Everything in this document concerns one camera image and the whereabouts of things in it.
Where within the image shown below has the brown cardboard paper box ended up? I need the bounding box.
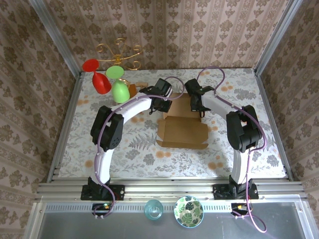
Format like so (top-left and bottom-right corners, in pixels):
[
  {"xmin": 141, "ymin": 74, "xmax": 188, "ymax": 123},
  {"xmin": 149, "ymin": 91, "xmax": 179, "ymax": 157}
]
[{"xmin": 156, "ymin": 92, "xmax": 209, "ymax": 149}]

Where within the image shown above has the green plastic wine glass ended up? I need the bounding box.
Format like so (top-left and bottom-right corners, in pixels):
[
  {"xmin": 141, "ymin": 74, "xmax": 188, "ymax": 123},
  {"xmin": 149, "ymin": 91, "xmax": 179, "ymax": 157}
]
[{"xmin": 105, "ymin": 65, "xmax": 131, "ymax": 104}]

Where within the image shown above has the floral tablecloth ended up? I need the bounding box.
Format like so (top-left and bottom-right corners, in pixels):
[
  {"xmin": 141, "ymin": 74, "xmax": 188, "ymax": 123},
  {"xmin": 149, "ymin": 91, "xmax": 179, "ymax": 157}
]
[{"xmin": 58, "ymin": 68, "xmax": 287, "ymax": 179}]

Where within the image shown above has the red plastic wine glass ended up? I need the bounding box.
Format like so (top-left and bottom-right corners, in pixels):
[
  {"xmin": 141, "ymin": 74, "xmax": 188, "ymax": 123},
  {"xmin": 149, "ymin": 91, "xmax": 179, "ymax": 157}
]
[{"xmin": 82, "ymin": 58, "xmax": 112, "ymax": 95}]

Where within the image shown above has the green leaf pattern bowl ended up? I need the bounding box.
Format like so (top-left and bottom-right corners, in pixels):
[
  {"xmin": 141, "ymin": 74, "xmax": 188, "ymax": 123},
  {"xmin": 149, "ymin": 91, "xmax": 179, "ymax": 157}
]
[{"xmin": 173, "ymin": 195, "xmax": 204, "ymax": 229}]

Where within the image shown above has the clear blue glass cup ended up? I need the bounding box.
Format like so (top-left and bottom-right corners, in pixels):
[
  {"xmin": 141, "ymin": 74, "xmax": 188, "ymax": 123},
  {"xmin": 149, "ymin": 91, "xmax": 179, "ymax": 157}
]
[{"xmin": 144, "ymin": 199, "xmax": 164, "ymax": 220}]

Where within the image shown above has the right small controller board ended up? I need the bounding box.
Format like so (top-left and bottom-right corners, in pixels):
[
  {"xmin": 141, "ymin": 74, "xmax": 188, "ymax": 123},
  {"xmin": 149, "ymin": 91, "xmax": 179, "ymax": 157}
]
[{"xmin": 231, "ymin": 203, "xmax": 252, "ymax": 217}]

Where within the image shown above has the small controller board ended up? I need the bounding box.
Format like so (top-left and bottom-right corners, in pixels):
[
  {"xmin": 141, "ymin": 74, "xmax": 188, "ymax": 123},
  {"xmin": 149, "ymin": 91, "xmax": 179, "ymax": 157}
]
[
  {"xmin": 92, "ymin": 203, "xmax": 112, "ymax": 217},
  {"xmin": 231, "ymin": 203, "xmax": 252, "ymax": 217}
]

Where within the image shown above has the left small controller board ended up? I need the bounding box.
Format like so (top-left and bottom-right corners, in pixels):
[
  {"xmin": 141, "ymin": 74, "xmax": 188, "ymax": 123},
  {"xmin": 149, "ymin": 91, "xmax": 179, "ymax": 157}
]
[{"xmin": 92, "ymin": 203, "xmax": 112, "ymax": 217}]

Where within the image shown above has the gold wire glass rack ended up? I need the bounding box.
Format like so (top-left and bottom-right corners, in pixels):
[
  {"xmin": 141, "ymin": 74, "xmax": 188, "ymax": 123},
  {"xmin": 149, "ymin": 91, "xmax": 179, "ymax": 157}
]
[{"xmin": 96, "ymin": 37, "xmax": 143, "ymax": 87}]

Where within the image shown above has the aluminium table side rail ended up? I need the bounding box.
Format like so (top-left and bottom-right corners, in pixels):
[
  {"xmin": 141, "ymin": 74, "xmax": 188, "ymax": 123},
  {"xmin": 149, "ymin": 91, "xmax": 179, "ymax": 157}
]
[
  {"xmin": 46, "ymin": 71, "xmax": 83, "ymax": 184},
  {"xmin": 253, "ymin": 67, "xmax": 294, "ymax": 181}
]

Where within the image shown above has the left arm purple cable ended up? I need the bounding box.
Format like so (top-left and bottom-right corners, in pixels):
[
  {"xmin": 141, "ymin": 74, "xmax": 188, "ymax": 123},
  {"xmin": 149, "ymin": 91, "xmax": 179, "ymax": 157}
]
[{"xmin": 93, "ymin": 76, "xmax": 187, "ymax": 220}]

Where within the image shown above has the aluminium mounting rail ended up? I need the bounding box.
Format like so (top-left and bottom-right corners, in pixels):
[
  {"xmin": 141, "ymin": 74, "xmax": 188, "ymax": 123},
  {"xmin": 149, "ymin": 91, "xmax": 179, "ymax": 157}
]
[{"xmin": 36, "ymin": 177, "xmax": 306, "ymax": 201}]

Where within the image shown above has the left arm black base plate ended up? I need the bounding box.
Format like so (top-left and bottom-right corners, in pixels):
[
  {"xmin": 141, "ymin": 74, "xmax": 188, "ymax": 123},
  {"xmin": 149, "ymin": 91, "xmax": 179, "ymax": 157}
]
[{"xmin": 80, "ymin": 184, "xmax": 125, "ymax": 201}]

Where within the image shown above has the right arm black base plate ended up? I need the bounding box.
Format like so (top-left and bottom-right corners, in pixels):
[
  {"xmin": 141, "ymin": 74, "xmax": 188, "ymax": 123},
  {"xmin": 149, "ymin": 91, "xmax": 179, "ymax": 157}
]
[{"xmin": 213, "ymin": 184, "xmax": 260, "ymax": 200}]

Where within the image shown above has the aluminium frame post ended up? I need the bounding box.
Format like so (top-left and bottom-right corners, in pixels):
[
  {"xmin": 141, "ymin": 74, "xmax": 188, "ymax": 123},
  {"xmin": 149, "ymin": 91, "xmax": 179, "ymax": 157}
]
[
  {"xmin": 254, "ymin": 0, "xmax": 304, "ymax": 75},
  {"xmin": 27, "ymin": 0, "xmax": 83, "ymax": 78}
]

